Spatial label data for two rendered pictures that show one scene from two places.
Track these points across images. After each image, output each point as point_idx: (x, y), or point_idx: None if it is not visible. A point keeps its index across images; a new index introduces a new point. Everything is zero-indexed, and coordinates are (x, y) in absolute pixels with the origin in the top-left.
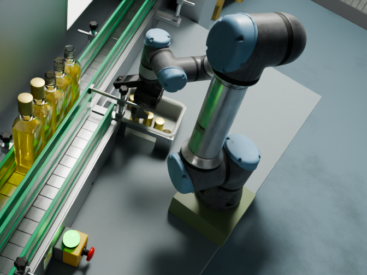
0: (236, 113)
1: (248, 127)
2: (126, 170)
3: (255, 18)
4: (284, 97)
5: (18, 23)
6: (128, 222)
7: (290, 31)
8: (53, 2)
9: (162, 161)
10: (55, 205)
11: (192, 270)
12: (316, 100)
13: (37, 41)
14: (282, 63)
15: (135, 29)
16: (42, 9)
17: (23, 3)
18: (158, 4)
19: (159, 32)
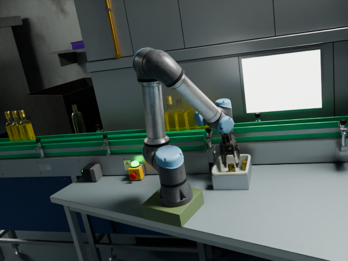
0: (147, 105)
1: (266, 219)
2: (193, 180)
3: (147, 48)
4: (337, 238)
5: (193, 82)
6: (157, 187)
7: (146, 53)
8: (227, 86)
9: (205, 189)
10: (137, 142)
11: (128, 211)
12: None
13: (211, 100)
14: (144, 72)
15: (293, 135)
16: (215, 85)
17: (197, 74)
18: (347, 138)
19: (224, 99)
